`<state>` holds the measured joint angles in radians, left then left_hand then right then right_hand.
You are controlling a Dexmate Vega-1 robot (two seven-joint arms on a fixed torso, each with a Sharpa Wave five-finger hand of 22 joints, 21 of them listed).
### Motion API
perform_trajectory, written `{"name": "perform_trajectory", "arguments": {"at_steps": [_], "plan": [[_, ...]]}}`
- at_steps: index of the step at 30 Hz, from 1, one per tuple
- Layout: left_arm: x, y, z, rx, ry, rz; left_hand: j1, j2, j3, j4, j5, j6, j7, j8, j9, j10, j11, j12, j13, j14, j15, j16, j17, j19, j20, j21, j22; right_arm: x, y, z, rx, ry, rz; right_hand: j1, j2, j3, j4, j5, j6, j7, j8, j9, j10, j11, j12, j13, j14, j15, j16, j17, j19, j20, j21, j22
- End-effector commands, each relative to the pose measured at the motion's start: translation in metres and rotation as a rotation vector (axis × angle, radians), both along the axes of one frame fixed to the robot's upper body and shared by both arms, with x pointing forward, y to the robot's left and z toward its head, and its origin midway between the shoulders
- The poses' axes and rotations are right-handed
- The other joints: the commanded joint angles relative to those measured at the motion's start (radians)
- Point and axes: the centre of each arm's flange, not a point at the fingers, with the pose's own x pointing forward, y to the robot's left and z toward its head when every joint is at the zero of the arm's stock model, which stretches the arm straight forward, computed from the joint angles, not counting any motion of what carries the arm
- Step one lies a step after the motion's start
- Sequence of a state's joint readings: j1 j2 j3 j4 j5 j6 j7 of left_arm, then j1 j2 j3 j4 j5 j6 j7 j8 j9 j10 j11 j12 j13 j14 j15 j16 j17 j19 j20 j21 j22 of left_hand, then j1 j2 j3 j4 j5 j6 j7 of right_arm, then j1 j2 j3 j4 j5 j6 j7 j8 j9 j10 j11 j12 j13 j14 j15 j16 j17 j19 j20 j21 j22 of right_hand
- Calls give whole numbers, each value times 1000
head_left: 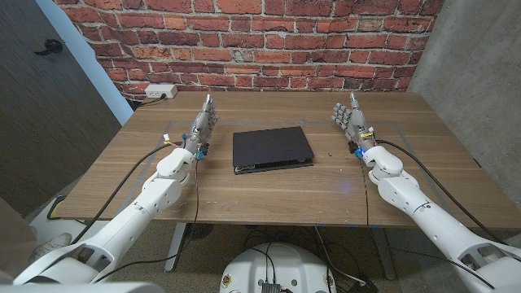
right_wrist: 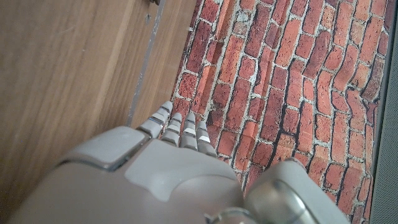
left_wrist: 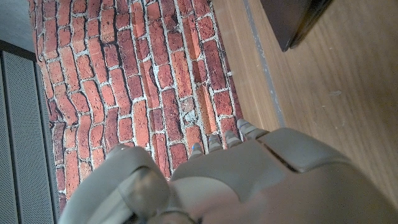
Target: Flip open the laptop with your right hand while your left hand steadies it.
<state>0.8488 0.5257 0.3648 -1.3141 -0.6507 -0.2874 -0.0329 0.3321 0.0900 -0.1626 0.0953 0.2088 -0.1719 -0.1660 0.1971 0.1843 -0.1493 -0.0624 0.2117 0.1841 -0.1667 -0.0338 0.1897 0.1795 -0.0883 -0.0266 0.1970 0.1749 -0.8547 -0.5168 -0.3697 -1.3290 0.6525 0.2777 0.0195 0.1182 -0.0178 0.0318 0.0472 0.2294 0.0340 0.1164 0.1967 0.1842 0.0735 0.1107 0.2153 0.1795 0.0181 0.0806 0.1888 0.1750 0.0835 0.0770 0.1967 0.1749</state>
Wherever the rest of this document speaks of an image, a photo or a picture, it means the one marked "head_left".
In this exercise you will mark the white table leg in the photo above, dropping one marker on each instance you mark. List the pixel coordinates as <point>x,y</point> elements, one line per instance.
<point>176,248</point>

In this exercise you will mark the grey finned module on base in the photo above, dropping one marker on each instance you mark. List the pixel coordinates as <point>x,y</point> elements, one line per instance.
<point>270,288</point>

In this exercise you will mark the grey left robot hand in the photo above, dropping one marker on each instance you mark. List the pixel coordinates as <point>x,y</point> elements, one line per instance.
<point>201,126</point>

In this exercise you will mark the red brick printed backdrop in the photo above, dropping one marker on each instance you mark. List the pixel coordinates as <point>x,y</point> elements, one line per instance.
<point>244,40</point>

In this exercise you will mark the dark wooden door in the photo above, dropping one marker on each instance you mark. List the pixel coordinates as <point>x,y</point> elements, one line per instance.
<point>40,122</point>

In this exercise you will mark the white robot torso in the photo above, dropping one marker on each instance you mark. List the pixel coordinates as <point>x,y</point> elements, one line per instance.
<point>81,289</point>

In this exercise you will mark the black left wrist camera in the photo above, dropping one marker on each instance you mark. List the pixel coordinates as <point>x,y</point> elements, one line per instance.
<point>204,149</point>

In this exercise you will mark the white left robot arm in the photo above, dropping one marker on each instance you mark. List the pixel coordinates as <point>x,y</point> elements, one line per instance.
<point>134,215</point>

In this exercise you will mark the brown trouser leg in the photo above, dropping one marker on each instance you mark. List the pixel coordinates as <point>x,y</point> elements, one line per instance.
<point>16,236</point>

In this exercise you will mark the white shoe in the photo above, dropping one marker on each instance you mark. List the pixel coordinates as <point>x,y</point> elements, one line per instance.
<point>51,244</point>

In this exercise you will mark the black power adapter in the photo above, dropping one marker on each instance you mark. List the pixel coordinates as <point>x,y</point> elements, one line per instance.
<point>364,287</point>

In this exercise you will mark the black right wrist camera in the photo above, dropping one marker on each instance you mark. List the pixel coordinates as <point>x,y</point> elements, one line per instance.
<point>352,147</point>

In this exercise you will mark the white power strip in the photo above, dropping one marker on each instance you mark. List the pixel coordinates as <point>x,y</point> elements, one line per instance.
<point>160,90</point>

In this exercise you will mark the round black floor fan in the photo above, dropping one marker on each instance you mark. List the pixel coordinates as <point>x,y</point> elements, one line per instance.
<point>198,230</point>

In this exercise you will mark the black laptop with stickers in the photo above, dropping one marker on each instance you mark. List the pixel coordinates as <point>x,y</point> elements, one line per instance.
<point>268,146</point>

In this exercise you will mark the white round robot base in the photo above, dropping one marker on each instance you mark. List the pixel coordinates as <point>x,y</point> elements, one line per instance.
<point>285,264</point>

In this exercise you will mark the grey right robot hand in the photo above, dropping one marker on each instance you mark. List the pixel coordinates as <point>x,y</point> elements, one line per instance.
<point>358,126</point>

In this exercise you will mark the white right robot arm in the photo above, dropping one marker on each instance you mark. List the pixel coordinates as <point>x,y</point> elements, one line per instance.
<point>427,219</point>

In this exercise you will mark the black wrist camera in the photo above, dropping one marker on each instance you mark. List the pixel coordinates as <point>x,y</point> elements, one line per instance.
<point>204,149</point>
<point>352,147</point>

